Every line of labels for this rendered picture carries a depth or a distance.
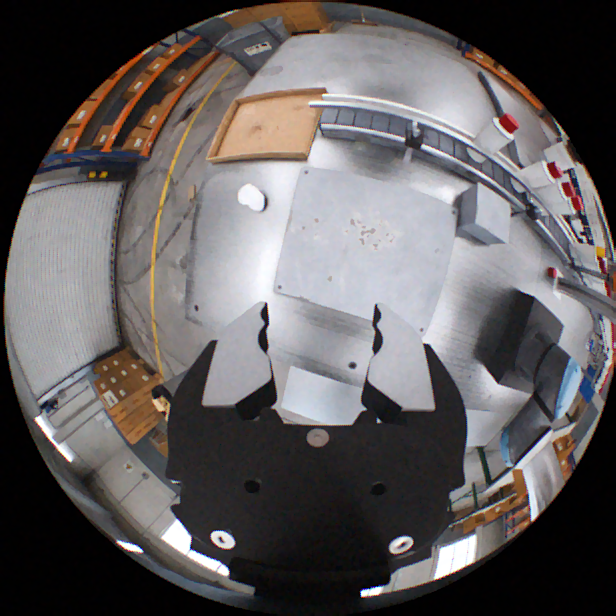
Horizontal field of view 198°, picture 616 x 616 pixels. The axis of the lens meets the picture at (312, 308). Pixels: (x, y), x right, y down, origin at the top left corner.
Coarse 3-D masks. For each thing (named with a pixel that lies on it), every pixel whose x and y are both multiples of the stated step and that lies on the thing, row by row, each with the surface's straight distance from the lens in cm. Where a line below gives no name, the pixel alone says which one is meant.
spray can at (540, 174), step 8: (528, 168) 55; (536, 168) 53; (544, 168) 51; (552, 168) 51; (520, 176) 57; (528, 176) 55; (536, 176) 53; (544, 176) 52; (552, 176) 52; (560, 176) 51; (512, 184) 60; (528, 184) 56; (536, 184) 55; (544, 184) 54; (520, 192) 61
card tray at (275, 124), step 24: (264, 96) 73; (288, 96) 69; (312, 96) 66; (240, 120) 71; (264, 120) 65; (288, 120) 61; (312, 120) 58; (216, 144) 69; (240, 144) 64; (264, 144) 59; (288, 144) 55
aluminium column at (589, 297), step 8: (560, 280) 83; (568, 280) 81; (560, 288) 82; (568, 288) 80; (576, 288) 79; (584, 288) 77; (568, 296) 84; (576, 296) 78; (584, 296) 76; (592, 296) 76; (600, 296) 74; (584, 304) 80; (592, 304) 74; (600, 304) 73; (608, 304) 74; (600, 312) 76; (608, 312) 72
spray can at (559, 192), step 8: (552, 184) 57; (560, 184) 57; (568, 184) 55; (536, 192) 61; (544, 192) 59; (552, 192) 57; (560, 192) 56; (568, 192) 56; (528, 200) 64; (544, 200) 60; (552, 200) 59; (560, 200) 57
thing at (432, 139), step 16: (336, 112) 53; (352, 112) 52; (368, 128) 49; (384, 128) 49; (400, 128) 50; (432, 144) 50; (448, 144) 52; (464, 160) 52; (496, 176) 57; (512, 192) 59; (544, 224) 70; (560, 240) 79
